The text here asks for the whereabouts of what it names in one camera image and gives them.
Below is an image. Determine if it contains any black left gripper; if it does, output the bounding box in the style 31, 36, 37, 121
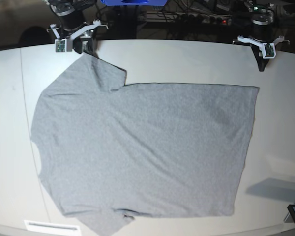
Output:
252, 45, 273, 72

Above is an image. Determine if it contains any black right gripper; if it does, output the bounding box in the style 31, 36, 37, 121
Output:
73, 29, 97, 54

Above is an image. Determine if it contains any grey T-shirt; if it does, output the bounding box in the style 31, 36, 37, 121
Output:
31, 54, 259, 236

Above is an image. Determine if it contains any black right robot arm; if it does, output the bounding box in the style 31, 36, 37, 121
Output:
45, 0, 99, 54

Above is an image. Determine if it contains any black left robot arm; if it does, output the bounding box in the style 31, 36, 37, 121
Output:
245, 0, 274, 72

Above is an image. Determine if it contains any white power strip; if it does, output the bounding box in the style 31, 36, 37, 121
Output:
139, 11, 232, 26

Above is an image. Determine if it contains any white label strip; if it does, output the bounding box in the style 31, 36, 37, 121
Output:
24, 220, 81, 235

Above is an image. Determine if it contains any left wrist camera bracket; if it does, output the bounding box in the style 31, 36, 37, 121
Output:
232, 35, 290, 59

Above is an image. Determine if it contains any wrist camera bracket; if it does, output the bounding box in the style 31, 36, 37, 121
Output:
232, 35, 290, 59
46, 20, 109, 53

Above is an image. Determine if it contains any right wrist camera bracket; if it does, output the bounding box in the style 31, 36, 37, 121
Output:
46, 20, 109, 53

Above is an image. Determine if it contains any blue plastic mount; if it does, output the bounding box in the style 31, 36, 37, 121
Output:
101, 0, 167, 6

